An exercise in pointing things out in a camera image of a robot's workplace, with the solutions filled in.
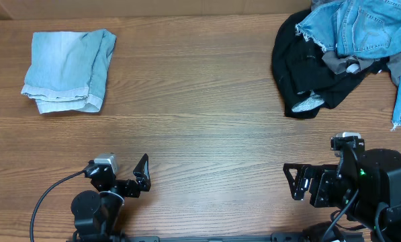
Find light blue denim shorts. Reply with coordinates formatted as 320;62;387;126
21;29;116;114

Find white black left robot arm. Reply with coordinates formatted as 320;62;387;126
71;153;151;241

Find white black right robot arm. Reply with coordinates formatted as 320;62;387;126
283;148;401;241

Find black garment with patterned lining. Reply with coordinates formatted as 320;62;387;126
271;9;388;119

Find grey cloth garment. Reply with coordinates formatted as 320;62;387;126
322;51;401;86

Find blue frayed denim jeans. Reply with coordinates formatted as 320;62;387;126
295;0;401;127

